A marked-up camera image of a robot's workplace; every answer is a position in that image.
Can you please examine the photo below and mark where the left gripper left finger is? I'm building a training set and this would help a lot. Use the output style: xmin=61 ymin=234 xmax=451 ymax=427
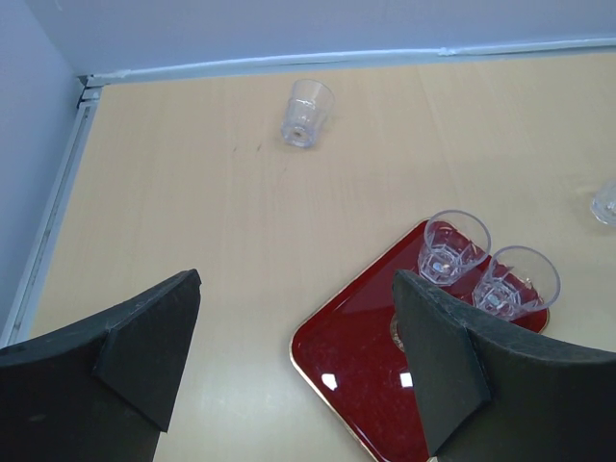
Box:
xmin=1 ymin=269 xmax=201 ymax=461

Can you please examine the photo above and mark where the red lacquer tray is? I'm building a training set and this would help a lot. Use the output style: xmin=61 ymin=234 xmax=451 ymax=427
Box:
xmin=288 ymin=218 xmax=551 ymax=462

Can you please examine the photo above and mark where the clear glass right group left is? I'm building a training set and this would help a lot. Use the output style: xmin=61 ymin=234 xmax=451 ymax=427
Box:
xmin=590 ymin=179 xmax=616 ymax=226

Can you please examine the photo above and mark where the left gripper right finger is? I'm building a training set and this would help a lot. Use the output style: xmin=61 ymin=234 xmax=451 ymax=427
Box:
xmin=393 ymin=270 xmax=615 ymax=461

